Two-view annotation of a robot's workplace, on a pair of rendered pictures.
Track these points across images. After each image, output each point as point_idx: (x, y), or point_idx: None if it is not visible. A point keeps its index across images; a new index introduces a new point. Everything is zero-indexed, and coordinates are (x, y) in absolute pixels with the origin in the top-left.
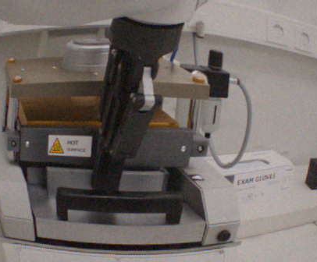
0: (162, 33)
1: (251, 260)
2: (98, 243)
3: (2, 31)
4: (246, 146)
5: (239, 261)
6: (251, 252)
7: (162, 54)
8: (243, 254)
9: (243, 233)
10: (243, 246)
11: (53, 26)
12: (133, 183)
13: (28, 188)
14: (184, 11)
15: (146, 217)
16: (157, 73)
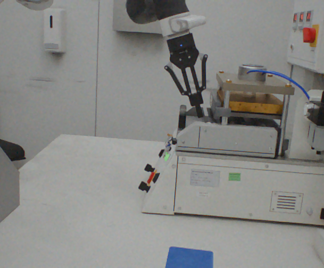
0: (166, 41)
1: (268, 259)
2: None
3: (287, 60)
4: None
5: (270, 254)
6: (290, 266)
7: (169, 51)
8: (286, 261)
9: None
10: (308, 267)
11: (295, 63)
12: (204, 117)
13: (209, 117)
14: (162, 30)
15: (187, 126)
16: (179, 61)
